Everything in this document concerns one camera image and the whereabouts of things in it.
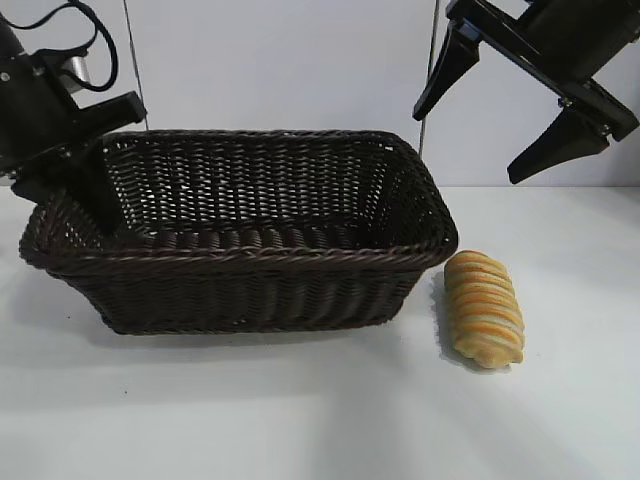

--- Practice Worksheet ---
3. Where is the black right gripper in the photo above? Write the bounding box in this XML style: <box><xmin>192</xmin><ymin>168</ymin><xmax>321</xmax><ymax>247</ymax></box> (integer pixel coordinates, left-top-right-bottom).
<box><xmin>411</xmin><ymin>0</ymin><xmax>640</xmax><ymax>186</ymax></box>

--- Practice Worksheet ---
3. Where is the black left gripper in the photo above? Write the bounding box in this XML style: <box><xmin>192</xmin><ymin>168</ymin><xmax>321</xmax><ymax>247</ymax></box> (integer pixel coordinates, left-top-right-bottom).
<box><xmin>0</xmin><ymin>46</ymin><xmax>150</xmax><ymax>237</ymax></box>

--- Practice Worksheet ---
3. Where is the dark brown wicker basket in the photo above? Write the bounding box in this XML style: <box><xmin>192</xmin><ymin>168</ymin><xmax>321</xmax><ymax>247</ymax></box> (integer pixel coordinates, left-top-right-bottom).
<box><xmin>18</xmin><ymin>128</ymin><xmax>459</xmax><ymax>337</ymax></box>

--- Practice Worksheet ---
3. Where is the long striped bread loaf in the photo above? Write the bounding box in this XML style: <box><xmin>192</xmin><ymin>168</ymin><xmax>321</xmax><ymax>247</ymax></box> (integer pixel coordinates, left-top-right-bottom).
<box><xmin>443</xmin><ymin>249</ymin><xmax>527</xmax><ymax>371</ymax></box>

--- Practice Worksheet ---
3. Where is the black looped cable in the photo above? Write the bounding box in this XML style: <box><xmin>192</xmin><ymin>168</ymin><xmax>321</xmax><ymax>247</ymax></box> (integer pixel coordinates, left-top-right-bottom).
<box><xmin>19</xmin><ymin>0</ymin><xmax>120</xmax><ymax>95</ymax></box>

